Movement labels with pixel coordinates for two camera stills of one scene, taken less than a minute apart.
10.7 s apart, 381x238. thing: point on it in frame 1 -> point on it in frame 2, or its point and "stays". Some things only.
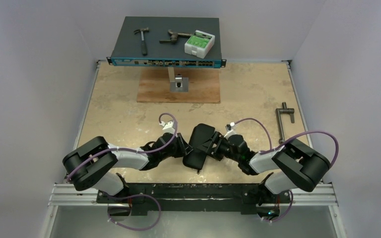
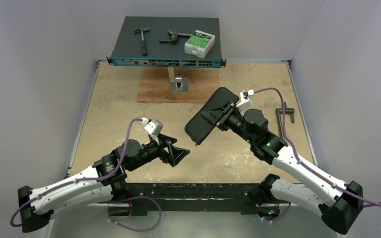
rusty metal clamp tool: x=174 y=37 stays
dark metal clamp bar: x=284 y=110 stays
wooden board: x=154 y=86 stays
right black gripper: x=216 y=144 -> x=223 y=114
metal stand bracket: x=177 y=83 stays
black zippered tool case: x=201 y=133 -> x=203 y=122
